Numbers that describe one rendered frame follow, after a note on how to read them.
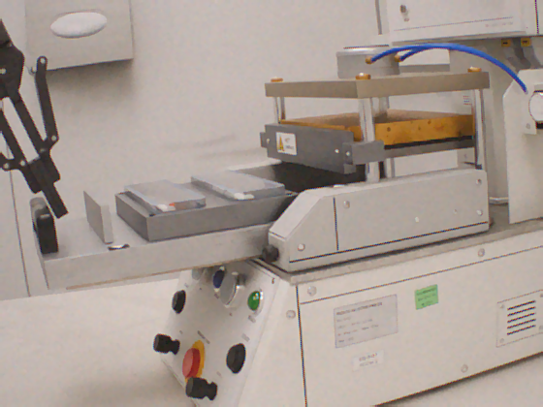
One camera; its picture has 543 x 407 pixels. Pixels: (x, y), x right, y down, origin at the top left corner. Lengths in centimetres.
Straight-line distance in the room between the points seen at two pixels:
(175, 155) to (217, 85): 24
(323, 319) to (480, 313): 20
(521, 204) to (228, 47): 154
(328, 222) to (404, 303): 13
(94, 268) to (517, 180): 49
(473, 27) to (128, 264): 52
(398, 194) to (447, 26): 31
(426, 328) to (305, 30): 164
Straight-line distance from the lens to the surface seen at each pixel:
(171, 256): 77
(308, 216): 75
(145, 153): 229
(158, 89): 229
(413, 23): 109
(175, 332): 102
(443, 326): 85
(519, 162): 90
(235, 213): 79
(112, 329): 122
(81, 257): 75
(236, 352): 80
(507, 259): 89
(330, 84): 85
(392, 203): 79
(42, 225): 78
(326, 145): 85
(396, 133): 86
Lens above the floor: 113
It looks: 10 degrees down
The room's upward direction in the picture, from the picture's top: 5 degrees counter-clockwise
